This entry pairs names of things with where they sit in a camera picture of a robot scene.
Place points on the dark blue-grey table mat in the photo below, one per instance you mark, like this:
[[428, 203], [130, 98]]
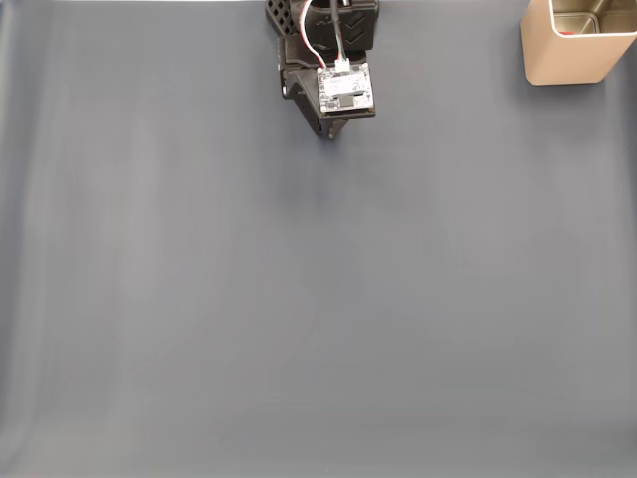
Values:
[[318, 299]]

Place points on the beige metal square container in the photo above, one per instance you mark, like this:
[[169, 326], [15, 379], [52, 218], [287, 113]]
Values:
[[557, 55]]

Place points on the red cube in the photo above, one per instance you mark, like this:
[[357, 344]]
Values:
[[566, 33]]

